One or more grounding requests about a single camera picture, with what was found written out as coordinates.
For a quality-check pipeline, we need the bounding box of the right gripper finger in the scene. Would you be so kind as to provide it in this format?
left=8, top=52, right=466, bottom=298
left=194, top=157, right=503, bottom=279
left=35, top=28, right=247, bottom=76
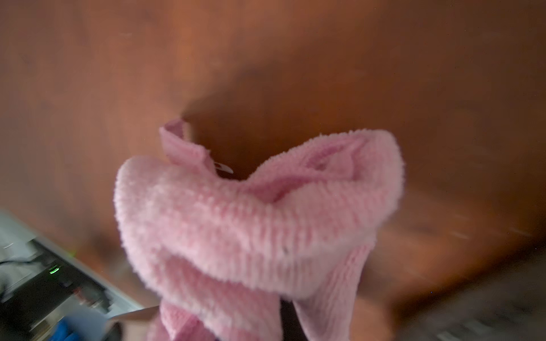
left=280, top=301, right=307, bottom=341

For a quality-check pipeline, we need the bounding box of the pink microfibre cloth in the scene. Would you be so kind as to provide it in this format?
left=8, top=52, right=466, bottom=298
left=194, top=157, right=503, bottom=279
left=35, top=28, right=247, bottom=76
left=114, top=120, right=404, bottom=340

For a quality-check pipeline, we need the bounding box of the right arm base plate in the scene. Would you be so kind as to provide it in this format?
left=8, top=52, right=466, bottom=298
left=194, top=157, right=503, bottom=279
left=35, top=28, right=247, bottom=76
left=1, top=240, right=114, bottom=340

